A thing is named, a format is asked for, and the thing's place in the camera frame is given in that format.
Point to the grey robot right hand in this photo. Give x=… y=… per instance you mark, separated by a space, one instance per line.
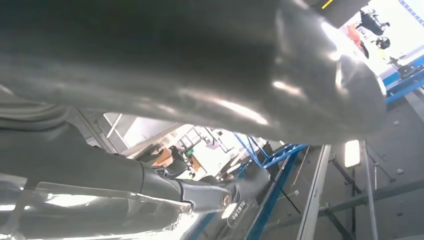
x=165 y=66

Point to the blue steel shelf rack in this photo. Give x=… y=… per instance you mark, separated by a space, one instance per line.
x=402 y=82
x=275 y=185

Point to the black humanoid robot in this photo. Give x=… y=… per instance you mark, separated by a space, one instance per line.
x=372 y=21

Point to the aluminium rail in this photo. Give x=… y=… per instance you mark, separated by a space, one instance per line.
x=313 y=198

